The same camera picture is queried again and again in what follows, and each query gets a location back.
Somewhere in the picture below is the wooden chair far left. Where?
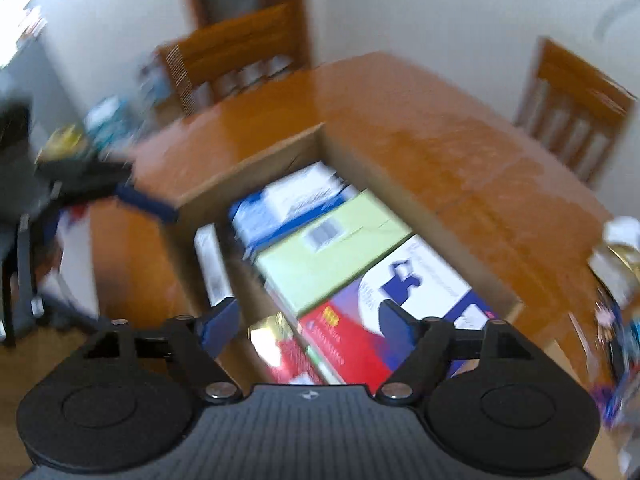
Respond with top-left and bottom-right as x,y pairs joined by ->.
513,36 -> 638,188

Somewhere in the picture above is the wooden chair near left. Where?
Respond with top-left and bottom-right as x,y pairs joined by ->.
156,3 -> 305,116

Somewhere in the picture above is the open cardboard box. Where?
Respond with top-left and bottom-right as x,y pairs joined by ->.
165,127 -> 522,390

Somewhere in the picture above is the pile of pens and clutter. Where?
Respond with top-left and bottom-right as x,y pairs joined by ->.
593,287 -> 639,430

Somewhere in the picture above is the wooden chair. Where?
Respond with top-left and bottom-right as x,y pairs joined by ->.
156,3 -> 305,116
513,36 -> 638,188

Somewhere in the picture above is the red blue white medicine box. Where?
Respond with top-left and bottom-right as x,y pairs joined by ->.
298,235 -> 496,391

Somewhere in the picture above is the red gold box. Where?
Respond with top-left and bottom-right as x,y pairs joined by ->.
247,313 -> 323,385

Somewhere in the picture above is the white tube in carton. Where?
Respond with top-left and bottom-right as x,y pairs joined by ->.
193,223 -> 233,308

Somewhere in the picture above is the green tea box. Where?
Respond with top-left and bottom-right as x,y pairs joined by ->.
255,190 -> 411,318

